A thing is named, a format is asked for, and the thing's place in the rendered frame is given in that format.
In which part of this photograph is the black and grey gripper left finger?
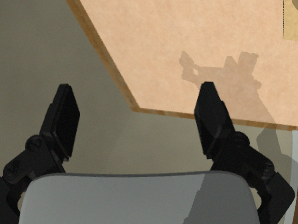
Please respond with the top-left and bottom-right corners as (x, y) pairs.
(0, 84), (80, 224)

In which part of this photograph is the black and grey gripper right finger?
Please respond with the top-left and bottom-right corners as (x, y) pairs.
(194, 81), (295, 224)

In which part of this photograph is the tan textured mat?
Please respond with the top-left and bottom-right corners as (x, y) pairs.
(283, 0), (298, 41)

